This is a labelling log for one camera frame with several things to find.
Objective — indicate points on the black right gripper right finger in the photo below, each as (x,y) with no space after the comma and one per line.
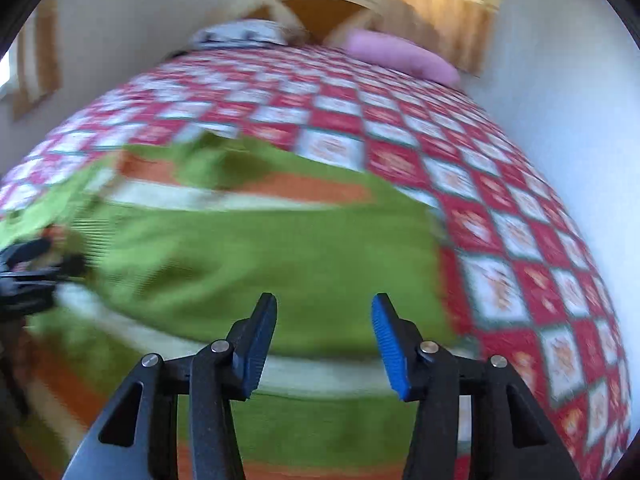
(510,435)

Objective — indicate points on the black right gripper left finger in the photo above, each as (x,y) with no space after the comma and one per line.
(135,436)

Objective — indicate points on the green orange striped knit sweater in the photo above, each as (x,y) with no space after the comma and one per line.
(181,240)

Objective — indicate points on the red white patchwork bedspread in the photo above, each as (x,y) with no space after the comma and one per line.
(527,287)

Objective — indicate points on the yellow orange side curtain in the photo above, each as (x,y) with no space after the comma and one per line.
(34,63)

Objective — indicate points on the dark object beside bed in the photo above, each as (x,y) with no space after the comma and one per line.
(176,54)

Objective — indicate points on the white cartoon print pillow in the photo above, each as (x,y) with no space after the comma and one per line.
(252,33)

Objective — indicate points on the pink pillow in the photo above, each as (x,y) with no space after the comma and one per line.
(402,55)

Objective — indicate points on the cream and brown headboard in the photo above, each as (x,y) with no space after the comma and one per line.
(322,19)

